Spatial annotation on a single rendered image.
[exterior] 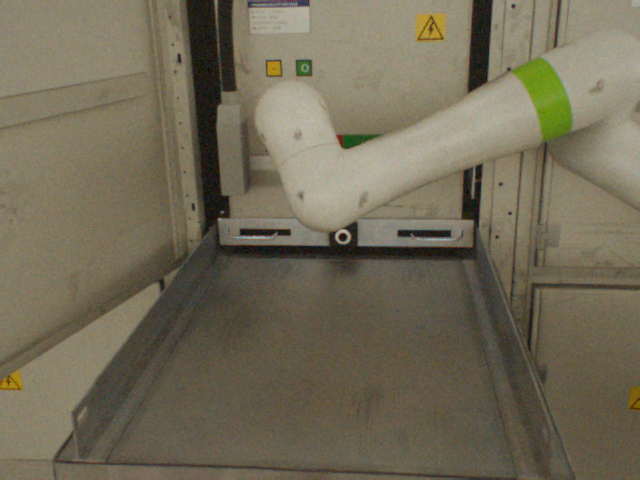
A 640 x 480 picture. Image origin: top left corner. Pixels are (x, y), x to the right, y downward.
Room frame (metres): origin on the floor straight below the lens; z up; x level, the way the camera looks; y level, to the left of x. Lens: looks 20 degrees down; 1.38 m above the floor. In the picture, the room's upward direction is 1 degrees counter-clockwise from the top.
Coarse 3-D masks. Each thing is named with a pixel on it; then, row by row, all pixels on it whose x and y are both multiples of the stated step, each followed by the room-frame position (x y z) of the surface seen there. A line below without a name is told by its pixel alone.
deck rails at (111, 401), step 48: (480, 240) 1.29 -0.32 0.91; (192, 288) 1.22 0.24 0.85; (480, 288) 1.19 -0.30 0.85; (144, 336) 0.96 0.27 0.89; (480, 336) 1.00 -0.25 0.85; (96, 384) 0.79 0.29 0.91; (144, 384) 0.89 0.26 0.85; (528, 384) 0.79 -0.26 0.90; (96, 432) 0.77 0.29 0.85; (528, 432) 0.75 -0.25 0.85
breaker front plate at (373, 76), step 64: (256, 0) 1.43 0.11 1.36; (320, 0) 1.42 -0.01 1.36; (384, 0) 1.40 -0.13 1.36; (448, 0) 1.39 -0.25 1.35; (256, 64) 1.43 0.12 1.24; (320, 64) 1.42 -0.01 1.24; (384, 64) 1.40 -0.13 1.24; (448, 64) 1.39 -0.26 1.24; (384, 128) 1.40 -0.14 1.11; (256, 192) 1.43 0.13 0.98; (448, 192) 1.39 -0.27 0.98
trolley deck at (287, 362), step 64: (192, 320) 1.10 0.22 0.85; (256, 320) 1.09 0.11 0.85; (320, 320) 1.08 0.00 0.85; (384, 320) 1.08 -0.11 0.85; (448, 320) 1.07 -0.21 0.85; (192, 384) 0.89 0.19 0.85; (256, 384) 0.88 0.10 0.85; (320, 384) 0.88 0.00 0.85; (384, 384) 0.87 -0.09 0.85; (448, 384) 0.87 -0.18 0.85; (64, 448) 0.75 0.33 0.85; (128, 448) 0.74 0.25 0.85; (192, 448) 0.74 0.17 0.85; (256, 448) 0.73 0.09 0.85; (320, 448) 0.73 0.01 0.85; (384, 448) 0.73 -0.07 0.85; (448, 448) 0.73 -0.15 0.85
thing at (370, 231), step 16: (224, 224) 1.43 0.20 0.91; (240, 224) 1.42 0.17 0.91; (256, 224) 1.42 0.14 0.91; (272, 224) 1.41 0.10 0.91; (288, 224) 1.41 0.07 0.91; (368, 224) 1.39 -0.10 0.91; (384, 224) 1.39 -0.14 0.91; (400, 224) 1.39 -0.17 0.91; (416, 224) 1.38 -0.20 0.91; (432, 224) 1.38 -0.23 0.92; (448, 224) 1.38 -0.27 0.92; (464, 224) 1.37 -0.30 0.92; (224, 240) 1.43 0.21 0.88; (240, 240) 1.42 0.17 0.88; (256, 240) 1.42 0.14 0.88; (272, 240) 1.42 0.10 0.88; (288, 240) 1.41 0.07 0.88; (304, 240) 1.41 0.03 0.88; (320, 240) 1.40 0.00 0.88; (368, 240) 1.39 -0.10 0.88; (384, 240) 1.39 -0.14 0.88; (400, 240) 1.39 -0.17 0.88; (464, 240) 1.37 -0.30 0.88
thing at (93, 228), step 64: (0, 0) 1.08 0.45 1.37; (64, 0) 1.20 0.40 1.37; (128, 0) 1.35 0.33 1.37; (0, 64) 1.06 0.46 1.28; (64, 64) 1.18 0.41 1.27; (128, 64) 1.33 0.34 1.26; (0, 128) 1.04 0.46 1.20; (64, 128) 1.16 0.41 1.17; (128, 128) 1.31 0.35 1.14; (0, 192) 1.02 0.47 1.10; (64, 192) 1.14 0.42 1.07; (128, 192) 1.29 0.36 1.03; (0, 256) 1.00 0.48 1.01; (64, 256) 1.11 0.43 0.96; (128, 256) 1.26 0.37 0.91; (0, 320) 0.98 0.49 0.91; (64, 320) 1.09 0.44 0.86
